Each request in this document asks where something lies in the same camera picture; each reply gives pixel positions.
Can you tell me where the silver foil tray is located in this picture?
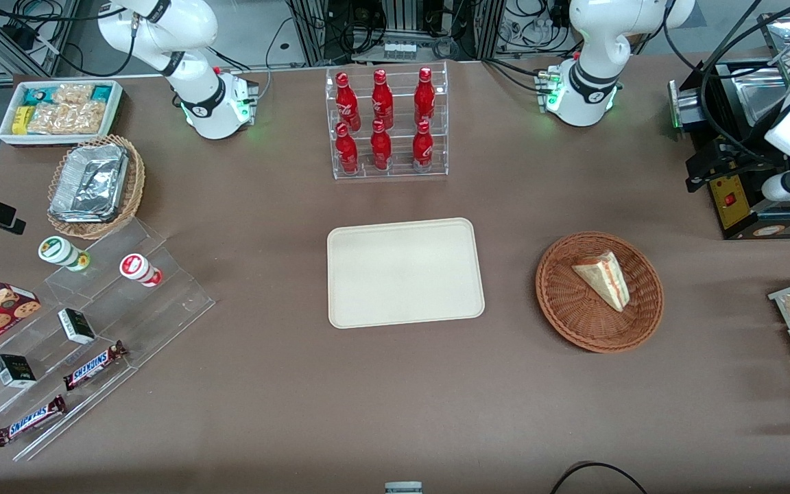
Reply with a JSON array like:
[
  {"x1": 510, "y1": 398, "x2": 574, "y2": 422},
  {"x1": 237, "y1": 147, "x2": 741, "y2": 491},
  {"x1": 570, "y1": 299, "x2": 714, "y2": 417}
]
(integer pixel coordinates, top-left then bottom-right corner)
[{"x1": 49, "y1": 143, "x2": 129, "y2": 223}]

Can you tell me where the Snickers chocolate bar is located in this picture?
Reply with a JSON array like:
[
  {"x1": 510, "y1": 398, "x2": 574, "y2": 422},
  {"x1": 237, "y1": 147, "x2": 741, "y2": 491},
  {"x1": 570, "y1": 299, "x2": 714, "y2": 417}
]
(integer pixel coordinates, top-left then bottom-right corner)
[
  {"x1": 0, "y1": 395, "x2": 68, "y2": 447},
  {"x1": 63, "y1": 341, "x2": 128, "y2": 392}
]

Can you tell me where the green lidded white cup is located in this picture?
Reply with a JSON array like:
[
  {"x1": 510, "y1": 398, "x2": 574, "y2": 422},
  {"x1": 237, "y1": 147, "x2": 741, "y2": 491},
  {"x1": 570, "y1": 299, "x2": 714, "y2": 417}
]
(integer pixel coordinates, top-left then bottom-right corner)
[{"x1": 38, "y1": 236, "x2": 91, "y2": 272}]

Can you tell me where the small black box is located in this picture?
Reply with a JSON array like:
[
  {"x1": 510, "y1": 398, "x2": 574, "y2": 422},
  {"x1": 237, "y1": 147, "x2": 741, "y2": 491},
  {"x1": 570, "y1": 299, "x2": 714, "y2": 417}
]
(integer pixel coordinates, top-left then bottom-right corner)
[
  {"x1": 58, "y1": 308, "x2": 97, "y2": 344},
  {"x1": 0, "y1": 354, "x2": 37, "y2": 389}
]

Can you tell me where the red lidded white cup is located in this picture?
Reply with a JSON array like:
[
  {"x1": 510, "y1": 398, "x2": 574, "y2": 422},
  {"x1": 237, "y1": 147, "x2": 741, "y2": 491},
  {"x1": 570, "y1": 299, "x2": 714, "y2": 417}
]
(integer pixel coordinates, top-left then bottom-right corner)
[{"x1": 119, "y1": 253, "x2": 163, "y2": 287}]

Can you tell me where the clear acrylic bottle rack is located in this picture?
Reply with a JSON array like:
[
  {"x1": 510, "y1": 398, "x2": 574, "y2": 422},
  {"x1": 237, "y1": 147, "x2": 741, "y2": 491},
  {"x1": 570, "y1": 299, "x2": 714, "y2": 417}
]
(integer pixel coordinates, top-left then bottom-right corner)
[{"x1": 325, "y1": 62, "x2": 449, "y2": 180}]

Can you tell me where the white rectangular snack bin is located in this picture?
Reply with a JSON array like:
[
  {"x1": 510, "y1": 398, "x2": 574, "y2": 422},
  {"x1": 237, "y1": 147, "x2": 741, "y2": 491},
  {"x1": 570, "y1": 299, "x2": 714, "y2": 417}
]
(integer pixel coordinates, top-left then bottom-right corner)
[{"x1": 0, "y1": 80, "x2": 124, "y2": 148}]

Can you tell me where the black table cable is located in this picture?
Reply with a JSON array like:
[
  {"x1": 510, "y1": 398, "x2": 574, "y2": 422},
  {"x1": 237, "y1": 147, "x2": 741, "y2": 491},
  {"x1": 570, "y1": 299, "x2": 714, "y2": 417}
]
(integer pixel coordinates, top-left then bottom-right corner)
[{"x1": 549, "y1": 461, "x2": 649, "y2": 494}]

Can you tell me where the round brown wicker basket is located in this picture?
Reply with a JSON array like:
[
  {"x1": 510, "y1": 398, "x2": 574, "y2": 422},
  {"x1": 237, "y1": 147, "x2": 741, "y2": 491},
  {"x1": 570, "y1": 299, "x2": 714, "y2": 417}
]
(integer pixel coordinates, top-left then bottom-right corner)
[{"x1": 536, "y1": 231, "x2": 665, "y2": 354}]

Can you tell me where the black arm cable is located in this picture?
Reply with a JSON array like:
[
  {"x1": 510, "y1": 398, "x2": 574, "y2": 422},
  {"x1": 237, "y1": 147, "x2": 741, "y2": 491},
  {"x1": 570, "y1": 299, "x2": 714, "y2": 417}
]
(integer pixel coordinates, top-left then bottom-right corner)
[{"x1": 661, "y1": 0, "x2": 790, "y2": 162}]

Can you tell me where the oval light wicker basket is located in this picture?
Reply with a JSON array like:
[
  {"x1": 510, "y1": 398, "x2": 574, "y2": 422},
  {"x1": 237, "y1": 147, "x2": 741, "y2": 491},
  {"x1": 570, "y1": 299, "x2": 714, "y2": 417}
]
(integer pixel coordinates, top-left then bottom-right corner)
[{"x1": 47, "y1": 134, "x2": 146, "y2": 240}]

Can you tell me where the triangular sandwich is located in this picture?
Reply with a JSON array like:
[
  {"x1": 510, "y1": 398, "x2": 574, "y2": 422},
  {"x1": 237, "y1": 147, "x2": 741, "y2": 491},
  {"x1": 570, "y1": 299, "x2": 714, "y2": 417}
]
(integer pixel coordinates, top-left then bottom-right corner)
[{"x1": 571, "y1": 250, "x2": 631, "y2": 313}]

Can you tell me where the black sealing machine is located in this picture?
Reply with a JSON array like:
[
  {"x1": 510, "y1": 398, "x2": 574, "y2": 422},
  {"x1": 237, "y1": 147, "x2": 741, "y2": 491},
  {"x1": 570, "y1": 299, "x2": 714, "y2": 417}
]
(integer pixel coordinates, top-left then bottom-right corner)
[{"x1": 668, "y1": 14, "x2": 790, "y2": 241}]

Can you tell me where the clear bag of crackers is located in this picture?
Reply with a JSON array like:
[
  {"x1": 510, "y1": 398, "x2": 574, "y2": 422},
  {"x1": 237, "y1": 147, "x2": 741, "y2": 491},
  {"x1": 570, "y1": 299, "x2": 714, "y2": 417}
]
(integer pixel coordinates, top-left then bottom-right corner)
[
  {"x1": 52, "y1": 84, "x2": 95, "y2": 105},
  {"x1": 27, "y1": 102, "x2": 109, "y2": 135}
]

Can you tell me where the red cola bottle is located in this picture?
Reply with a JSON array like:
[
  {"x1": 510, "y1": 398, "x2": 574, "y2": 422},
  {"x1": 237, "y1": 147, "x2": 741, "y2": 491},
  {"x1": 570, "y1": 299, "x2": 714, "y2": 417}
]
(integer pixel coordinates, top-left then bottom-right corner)
[
  {"x1": 414, "y1": 67, "x2": 436, "y2": 126},
  {"x1": 371, "y1": 69, "x2": 394, "y2": 130},
  {"x1": 335, "y1": 71, "x2": 360, "y2": 131},
  {"x1": 370, "y1": 119, "x2": 392, "y2": 171},
  {"x1": 412, "y1": 120, "x2": 434, "y2": 169},
  {"x1": 335, "y1": 122, "x2": 359, "y2": 174}
]

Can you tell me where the clear acrylic stepped stand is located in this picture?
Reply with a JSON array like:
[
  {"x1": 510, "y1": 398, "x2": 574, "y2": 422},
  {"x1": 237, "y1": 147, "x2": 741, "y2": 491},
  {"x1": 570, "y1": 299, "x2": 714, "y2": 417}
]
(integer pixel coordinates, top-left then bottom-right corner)
[{"x1": 0, "y1": 218, "x2": 216, "y2": 462}]

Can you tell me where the beige rectangular tray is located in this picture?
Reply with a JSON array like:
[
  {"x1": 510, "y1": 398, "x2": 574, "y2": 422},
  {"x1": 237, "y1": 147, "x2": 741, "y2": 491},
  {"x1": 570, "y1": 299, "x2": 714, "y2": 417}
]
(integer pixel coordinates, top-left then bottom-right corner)
[{"x1": 327, "y1": 217, "x2": 486, "y2": 329}]

